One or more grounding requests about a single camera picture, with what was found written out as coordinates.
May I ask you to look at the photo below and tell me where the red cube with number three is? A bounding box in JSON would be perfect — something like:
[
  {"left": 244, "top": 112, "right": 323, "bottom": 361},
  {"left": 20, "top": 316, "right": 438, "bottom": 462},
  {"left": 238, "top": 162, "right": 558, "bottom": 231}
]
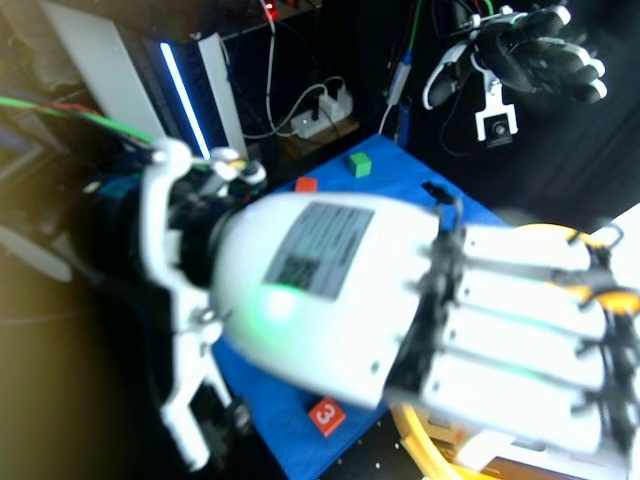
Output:
[{"left": 307, "top": 396, "right": 347, "bottom": 439}]

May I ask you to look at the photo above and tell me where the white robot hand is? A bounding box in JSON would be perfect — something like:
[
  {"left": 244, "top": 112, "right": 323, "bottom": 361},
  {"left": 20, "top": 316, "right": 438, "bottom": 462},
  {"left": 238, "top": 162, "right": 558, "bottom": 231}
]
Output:
[
  {"left": 421, "top": 4, "right": 610, "bottom": 111},
  {"left": 209, "top": 191, "right": 640, "bottom": 474}
]

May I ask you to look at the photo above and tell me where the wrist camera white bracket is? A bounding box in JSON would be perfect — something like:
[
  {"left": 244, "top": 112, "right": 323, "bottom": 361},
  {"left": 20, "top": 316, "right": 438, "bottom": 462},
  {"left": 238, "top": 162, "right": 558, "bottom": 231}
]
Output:
[{"left": 473, "top": 74, "right": 519, "bottom": 150}]

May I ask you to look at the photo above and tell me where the green cube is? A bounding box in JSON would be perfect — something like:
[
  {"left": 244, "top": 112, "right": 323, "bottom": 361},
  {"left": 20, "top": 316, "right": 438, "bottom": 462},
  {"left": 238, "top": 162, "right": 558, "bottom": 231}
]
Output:
[{"left": 348, "top": 151, "right": 373, "bottom": 179}]

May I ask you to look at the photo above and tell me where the blue foam mat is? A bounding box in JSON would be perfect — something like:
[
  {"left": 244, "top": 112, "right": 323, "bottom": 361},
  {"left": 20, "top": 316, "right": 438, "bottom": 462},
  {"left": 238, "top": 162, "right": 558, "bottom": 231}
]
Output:
[{"left": 209, "top": 133, "right": 512, "bottom": 480}]

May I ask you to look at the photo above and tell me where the white computer tower blue light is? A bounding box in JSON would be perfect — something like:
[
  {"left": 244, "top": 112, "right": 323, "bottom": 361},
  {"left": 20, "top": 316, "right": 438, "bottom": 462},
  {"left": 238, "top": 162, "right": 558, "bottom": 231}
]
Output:
[{"left": 39, "top": 0, "right": 250, "bottom": 162}]

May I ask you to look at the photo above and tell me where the yellow plastic tub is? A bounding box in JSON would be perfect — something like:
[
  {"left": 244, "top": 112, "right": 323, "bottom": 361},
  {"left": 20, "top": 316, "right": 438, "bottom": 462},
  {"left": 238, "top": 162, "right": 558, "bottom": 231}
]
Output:
[{"left": 392, "top": 222, "right": 640, "bottom": 480}]

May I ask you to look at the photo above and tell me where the thin white cable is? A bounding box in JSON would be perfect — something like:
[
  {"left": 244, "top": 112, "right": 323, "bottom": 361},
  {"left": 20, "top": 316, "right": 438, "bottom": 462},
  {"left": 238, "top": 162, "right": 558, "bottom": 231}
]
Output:
[{"left": 264, "top": 19, "right": 279, "bottom": 134}]

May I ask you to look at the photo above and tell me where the small black object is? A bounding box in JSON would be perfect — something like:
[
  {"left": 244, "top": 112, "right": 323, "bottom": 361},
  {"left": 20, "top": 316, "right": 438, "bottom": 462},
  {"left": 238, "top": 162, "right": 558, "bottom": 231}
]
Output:
[{"left": 421, "top": 180, "right": 459, "bottom": 207}]

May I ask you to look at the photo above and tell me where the white adapter dongle with cable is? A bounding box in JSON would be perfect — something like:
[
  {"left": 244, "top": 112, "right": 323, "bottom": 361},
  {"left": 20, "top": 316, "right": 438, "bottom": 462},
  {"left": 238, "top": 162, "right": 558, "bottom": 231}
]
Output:
[{"left": 378, "top": 49, "right": 414, "bottom": 137}]

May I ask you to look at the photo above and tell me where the grey looped cable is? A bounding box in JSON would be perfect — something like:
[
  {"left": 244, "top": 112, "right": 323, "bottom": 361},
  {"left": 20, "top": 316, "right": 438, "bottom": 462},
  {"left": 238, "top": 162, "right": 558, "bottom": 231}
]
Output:
[{"left": 243, "top": 75, "right": 347, "bottom": 139}]

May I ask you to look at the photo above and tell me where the green cable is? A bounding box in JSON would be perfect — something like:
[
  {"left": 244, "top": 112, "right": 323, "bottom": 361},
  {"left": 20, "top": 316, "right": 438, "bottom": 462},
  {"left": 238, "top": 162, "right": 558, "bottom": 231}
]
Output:
[{"left": 406, "top": 0, "right": 425, "bottom": 54}]

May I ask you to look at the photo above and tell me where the white power strip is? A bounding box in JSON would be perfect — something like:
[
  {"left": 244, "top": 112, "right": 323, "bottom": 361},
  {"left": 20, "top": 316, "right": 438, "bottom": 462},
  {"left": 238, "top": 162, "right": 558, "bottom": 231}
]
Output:
[{"left": 291, "top": 82, "right": 354, "bottom": 140}]

